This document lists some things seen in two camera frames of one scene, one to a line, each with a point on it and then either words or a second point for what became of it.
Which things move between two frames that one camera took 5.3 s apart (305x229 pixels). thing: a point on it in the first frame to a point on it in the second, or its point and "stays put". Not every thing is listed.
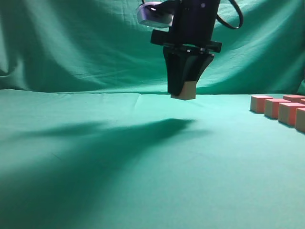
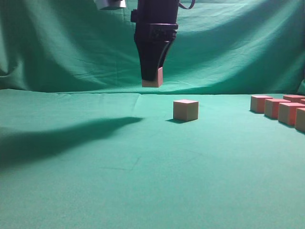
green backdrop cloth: x=102 y=46 stays put
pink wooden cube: x=287 y=112 stays put
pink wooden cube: x=299 y=121 stays put
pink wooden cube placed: x=188 y=91 to x=185 y=109
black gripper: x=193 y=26 to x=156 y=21
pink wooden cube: x=271 y=107 stays put
